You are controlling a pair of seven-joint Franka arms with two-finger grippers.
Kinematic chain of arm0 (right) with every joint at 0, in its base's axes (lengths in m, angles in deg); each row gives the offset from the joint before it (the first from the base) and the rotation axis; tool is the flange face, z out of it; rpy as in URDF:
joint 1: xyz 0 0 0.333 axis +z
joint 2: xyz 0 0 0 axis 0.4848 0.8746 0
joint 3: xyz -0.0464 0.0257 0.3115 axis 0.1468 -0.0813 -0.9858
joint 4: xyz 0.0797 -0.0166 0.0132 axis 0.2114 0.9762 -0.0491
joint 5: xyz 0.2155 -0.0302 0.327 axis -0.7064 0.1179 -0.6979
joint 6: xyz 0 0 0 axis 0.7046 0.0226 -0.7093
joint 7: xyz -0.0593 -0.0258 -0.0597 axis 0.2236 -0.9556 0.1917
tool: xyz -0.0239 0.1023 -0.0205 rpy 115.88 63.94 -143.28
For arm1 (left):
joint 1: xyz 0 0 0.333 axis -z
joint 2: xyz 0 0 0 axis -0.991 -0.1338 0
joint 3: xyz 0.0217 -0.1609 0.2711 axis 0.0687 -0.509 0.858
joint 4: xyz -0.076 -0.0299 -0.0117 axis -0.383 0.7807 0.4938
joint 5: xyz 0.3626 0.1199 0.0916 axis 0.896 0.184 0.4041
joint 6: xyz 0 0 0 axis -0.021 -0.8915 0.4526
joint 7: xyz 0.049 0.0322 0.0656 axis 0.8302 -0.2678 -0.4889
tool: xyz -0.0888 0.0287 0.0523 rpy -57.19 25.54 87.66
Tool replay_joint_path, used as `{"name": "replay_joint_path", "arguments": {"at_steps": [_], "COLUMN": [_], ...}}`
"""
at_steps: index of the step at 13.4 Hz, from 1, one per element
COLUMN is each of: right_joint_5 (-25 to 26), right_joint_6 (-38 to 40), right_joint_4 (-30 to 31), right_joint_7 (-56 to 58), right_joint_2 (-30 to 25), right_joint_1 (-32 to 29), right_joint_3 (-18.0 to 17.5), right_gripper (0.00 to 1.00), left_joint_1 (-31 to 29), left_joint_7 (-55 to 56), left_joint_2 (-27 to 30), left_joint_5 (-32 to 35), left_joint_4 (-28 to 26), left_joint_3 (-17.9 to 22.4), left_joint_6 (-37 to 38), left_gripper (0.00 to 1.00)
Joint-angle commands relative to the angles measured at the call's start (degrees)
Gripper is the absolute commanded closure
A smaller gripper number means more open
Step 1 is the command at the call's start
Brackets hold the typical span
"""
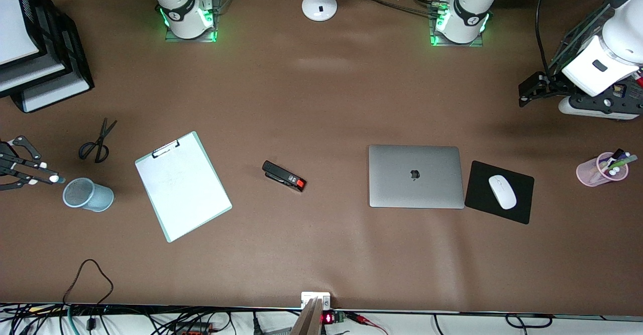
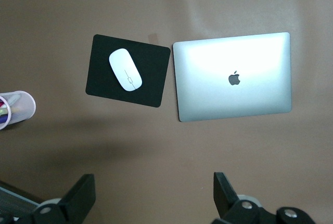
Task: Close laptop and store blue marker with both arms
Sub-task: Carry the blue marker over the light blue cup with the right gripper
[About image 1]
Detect silver laptop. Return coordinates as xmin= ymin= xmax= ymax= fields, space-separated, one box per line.
xmin=368 ymin=145 xmax=465 ymax=209

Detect grey mesh desk organizer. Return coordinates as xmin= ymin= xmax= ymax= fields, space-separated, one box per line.
xmin=550 ymin=0 xmax=643 ymax=104

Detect white paper sheet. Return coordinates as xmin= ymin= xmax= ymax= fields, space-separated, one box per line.
xmin=0 ymin=0 xmax=41 ymax=66
xmin=0 ymin=56 xmax=66 ymax=93
xmin=23 ymin=73 xmax=92 ymax=113

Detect black scissors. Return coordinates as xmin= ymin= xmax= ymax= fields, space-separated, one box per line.
xmin=78 ymin=118 xmax=118 ymax=164

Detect blue mesh pen cup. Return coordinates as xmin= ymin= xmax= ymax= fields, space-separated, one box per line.
xmin=62 ymin=177 xmax=115 ymax=212

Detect pink mesh pen cup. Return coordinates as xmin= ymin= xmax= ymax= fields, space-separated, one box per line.
xmin=576 ymin=152 xmax=629 ymax=188

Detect green pen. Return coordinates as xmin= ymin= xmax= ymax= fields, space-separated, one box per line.
xmin=605 ymin=155 xmax=639 ymax=173

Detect white computer mouse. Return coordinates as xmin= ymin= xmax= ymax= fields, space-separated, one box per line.
xmin=488 ymin=174 xmax=517 ymax=210

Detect black mouse pad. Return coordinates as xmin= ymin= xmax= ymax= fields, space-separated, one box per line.
xmin=464 ymin=160 xmax=535 ymax=225

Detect black stacked document tray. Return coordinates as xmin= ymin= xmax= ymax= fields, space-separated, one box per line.
xmin=0 ymin=0 xmax=95 ymax=114

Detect mint green clipboard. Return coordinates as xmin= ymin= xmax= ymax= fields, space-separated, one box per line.
xmin=135 ymin=131 xmax=233 ymax=244

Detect red and black connector strip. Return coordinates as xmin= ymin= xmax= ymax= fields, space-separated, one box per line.
xmin=171 ymin=322 xmax=211 ymax=335

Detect black stapler with red tip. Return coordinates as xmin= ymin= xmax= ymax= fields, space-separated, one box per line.
xmin=262 ymin=160 xmax=306 ymax=193

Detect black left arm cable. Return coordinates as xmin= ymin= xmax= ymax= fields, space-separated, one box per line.
xmin=535 ymin=0 xmax=554 ymax=77

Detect thin black looped cable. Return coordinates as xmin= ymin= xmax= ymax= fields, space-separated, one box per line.
xmin=62 ymin=259 xmax=114 ymax=306

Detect black cable bundle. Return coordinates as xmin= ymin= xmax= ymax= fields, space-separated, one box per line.
xmin=347 ymin=0 xmax=443 ymax=17

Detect tangled black cables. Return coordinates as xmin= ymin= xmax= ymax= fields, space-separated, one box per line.
xmin=0 ymin=302 xmax=302 ymax=335

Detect black looped power cable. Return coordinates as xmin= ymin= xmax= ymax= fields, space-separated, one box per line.
xmin=432 ymin=314 xmax=554 ymax=335

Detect red clip lead wire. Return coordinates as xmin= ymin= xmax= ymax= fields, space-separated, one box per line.
xmin=347 ymin=312 xmax=388 ymax=335

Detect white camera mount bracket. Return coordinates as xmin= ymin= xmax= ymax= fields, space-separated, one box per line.
xmin=301 ymin=291 xmax=332 ymax=310

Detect grey camera mount bar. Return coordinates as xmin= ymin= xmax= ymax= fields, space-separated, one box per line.
xmin=289 ymin=297 xmax=325 ymax=335

